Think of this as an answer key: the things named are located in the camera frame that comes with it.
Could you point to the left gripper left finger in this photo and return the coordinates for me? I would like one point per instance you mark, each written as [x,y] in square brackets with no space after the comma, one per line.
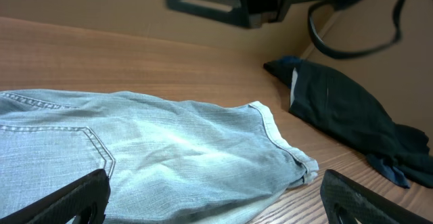
[83,201]

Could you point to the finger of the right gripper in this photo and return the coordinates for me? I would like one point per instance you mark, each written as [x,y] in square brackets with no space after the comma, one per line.
[236,16]

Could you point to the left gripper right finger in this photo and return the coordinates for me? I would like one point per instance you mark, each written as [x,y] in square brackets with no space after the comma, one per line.
[345,201]

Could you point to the light blue denim shorts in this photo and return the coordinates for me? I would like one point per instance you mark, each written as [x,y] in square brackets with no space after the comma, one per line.
[167,162]

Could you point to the black garment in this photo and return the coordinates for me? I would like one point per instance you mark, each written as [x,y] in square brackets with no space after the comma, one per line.
[413,158]

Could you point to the dark blue garment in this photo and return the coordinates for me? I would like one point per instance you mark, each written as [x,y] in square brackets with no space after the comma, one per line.
[338,106]

